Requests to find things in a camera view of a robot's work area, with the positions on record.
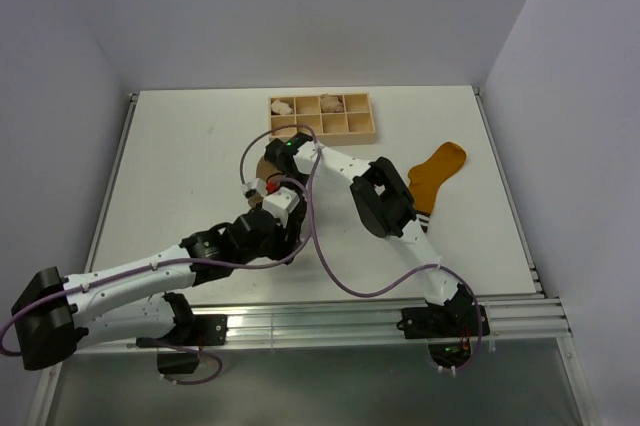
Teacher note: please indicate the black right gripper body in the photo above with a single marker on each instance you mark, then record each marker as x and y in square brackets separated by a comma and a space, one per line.
[300, 177]

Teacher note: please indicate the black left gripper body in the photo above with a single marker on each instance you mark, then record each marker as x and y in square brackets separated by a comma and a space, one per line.
[275, 246]

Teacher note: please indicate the tan ribbed sock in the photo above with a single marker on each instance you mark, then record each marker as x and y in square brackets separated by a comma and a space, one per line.
[265, 172]

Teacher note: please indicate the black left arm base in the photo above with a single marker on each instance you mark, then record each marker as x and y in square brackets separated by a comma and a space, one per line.
[188, 360]

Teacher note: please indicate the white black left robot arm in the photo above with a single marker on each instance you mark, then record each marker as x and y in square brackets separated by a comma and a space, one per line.
[57, 315]

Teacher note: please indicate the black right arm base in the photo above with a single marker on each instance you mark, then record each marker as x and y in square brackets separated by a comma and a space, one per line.
[440, 331]

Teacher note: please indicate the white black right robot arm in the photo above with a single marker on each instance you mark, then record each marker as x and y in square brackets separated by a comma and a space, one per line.
[385, 208]

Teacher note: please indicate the cream rolled sock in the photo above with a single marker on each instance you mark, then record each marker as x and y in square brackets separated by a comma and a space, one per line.
[281, 108]

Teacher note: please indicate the wooden compartment tray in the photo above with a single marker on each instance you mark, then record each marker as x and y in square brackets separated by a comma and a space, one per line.
[355, 126]

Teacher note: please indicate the beige rolled sock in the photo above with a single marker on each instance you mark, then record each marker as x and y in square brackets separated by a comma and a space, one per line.
[331, 104]

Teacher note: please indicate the mustard orange sock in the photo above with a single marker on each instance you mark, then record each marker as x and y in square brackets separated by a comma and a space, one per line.
[425, 179]

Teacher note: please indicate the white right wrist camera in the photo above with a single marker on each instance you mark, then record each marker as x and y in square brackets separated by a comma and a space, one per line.
[254, 188]

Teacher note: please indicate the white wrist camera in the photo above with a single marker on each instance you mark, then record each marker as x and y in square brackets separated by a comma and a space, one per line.
[254, 188]
[280, 202]

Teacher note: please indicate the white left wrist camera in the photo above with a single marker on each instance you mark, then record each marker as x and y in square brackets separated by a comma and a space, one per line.
[280, 202]

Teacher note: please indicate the aluminium table edge rail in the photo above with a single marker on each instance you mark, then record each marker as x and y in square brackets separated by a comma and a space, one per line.
[130, 112]

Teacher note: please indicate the aluminium front frame rails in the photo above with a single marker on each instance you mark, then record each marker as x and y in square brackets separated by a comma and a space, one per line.
[324, 324]

